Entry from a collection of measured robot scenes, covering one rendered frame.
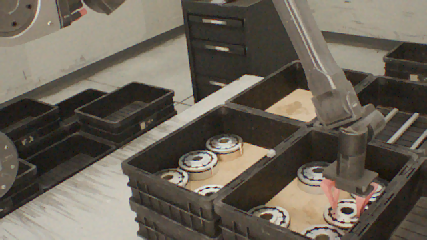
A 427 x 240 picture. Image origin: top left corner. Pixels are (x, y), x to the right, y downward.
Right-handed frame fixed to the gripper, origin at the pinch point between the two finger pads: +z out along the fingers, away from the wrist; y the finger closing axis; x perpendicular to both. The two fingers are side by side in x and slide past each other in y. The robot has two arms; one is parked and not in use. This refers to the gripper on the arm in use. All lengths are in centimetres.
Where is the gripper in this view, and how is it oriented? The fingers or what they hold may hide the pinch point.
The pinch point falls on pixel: (347, 209)
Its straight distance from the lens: 118.6
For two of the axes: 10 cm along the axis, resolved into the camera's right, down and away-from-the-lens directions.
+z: 0.5, 9.1, 4.1
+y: -7.6, -2.4, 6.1
